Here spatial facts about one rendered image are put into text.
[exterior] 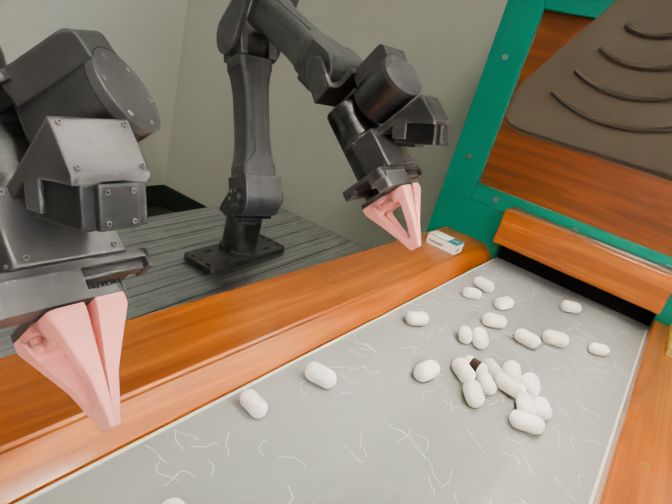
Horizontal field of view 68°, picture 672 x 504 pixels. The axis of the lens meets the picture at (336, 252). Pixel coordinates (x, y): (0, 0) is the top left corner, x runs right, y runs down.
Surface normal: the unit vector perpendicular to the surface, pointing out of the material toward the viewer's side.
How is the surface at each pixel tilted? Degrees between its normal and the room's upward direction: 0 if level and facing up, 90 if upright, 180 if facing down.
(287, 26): 87
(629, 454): 0
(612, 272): 90
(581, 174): 90
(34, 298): 40
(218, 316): 0
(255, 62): 64
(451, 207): 90
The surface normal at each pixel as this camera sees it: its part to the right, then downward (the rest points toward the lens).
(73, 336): 0.79, -0.06
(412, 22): -0.53, 0.19
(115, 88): 0.88, -0.44
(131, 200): 0.81, 0.18
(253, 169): 0.64, 0.01
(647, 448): 0.26, -0.89
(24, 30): 0.81, 0.40
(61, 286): 0.69, -0.41
